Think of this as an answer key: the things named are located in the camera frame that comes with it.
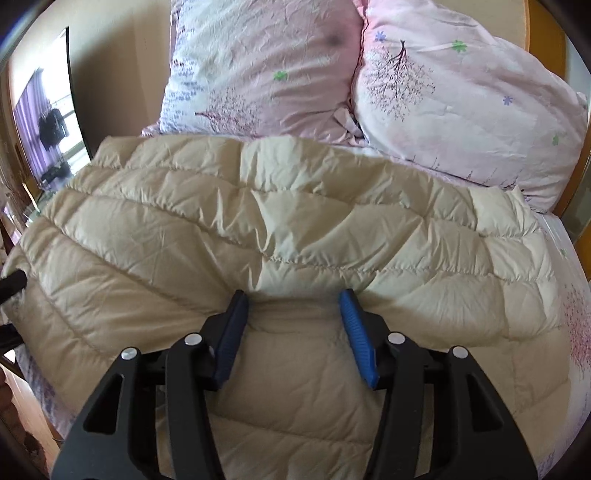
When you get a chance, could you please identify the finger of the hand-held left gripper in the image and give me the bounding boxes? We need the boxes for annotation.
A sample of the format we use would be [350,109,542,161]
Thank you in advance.
[0,325,24,357]
[0,270,27,304]

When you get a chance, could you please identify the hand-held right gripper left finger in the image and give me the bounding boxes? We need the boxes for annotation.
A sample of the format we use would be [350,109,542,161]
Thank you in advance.
[51,289,250,480]

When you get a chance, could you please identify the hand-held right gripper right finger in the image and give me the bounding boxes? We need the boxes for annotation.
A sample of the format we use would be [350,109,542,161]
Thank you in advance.
[339,289,539,480]

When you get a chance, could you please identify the beige quilted down jacket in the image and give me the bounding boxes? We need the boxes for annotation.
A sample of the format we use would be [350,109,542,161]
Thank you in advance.
[8,135,568,480]

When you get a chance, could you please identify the glass window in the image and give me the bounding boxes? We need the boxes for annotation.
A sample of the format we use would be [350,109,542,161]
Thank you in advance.
[8,27,92,191]

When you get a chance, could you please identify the pink floral bed sheet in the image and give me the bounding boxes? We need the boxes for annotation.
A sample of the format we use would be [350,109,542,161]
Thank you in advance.
[0,124,591,480]

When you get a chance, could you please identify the white quilted mattress pad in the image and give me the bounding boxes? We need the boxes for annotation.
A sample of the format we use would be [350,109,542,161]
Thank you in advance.
[538,213,589,278]

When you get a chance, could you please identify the pink floral pillow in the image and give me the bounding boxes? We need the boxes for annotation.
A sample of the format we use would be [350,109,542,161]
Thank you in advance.
[141,0,366,141]
[350,0,590,214]

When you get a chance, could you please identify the wooden headboard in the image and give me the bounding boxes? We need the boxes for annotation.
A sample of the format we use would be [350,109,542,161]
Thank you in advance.
[521,0,591,219]

